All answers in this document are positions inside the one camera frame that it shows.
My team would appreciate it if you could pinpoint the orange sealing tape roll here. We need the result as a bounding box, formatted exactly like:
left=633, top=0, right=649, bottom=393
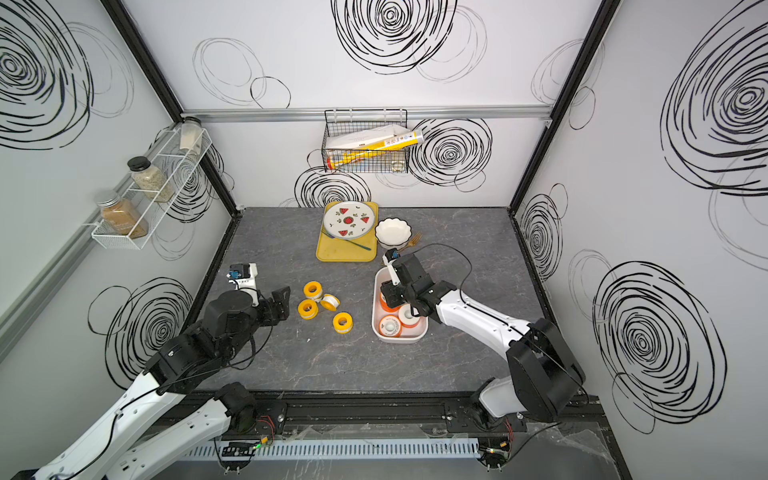
left=398, top=304, right=421, bottom=329
left=378, top=315, right=402, bottom=338

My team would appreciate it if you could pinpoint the yellow sealing tape roll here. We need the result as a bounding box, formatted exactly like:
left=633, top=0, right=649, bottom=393
left=332, top=312, right=354, bottom=334
left=298, top=299, right=319, bottom=320
left=320, top=294, right=341, bottom=312
left=303, top=281, right=323, bottom=301

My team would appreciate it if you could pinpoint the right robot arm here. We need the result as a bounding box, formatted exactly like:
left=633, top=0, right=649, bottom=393
left=380, top=249, right=586, bottom=422

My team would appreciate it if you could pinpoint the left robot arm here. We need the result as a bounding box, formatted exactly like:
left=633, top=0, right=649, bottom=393
left=16, top=287, right=290, bottom=479

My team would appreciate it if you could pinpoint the white storage box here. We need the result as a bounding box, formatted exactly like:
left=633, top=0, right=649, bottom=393
left=371, top=268, right=429, bottom=344

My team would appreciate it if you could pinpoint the yellow white foil box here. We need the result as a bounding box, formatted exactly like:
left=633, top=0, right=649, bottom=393
left=322, top=124, right=424, bottom=173

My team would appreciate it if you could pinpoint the white scalloped bowl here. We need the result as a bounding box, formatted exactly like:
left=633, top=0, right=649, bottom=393
left=375, top=218, right=412, bottom=249

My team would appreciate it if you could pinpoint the yellow plastic tray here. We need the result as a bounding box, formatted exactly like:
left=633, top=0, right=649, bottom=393
left=315, top=202, right=379, bottom=263

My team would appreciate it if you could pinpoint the purple teal fork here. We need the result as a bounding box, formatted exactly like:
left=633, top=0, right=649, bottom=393
left=321, top=227, right=372, bottom=251

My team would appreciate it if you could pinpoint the watermelon pattern plate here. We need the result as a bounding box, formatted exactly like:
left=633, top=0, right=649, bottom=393
left=322, top=201, right=375, bottom=240

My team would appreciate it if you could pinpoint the black lid spice jar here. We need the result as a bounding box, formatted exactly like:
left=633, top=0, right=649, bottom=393
left=127, top=156, right=174, bottom=203

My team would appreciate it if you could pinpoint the brown spice jar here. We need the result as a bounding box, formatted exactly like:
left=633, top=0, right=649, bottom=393
left=94, top=190, right=149, bottom=239

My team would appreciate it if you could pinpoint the white spice jar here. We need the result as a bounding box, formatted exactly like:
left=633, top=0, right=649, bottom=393
left=179, top=117, right=203, bottom=155

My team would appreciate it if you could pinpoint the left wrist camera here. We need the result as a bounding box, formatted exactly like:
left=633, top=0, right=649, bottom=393
left=227, top=262, right=259, bottom=306

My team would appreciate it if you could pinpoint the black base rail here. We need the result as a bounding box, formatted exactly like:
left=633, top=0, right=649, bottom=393
left=155, top=389, right=607, bottom=436

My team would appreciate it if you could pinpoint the black wire basket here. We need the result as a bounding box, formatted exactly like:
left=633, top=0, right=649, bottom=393
left=321, top=108, right=409, bottom=173

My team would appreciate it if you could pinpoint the white slotted cable duct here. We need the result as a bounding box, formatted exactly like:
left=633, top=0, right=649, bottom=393
left=181, top=438, right=480, bottom=462

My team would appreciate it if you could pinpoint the white wire spice rack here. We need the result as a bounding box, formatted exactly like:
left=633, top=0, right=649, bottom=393
left=91, top=122, right=216, bottom=261

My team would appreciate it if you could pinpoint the aluminium wall rail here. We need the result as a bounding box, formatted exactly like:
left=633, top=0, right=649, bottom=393
left=181, top=104, right=553, bottom=123

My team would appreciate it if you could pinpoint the black corner frame post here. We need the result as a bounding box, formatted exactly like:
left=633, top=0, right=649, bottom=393
left=100, top=0, right=240, bottom=218

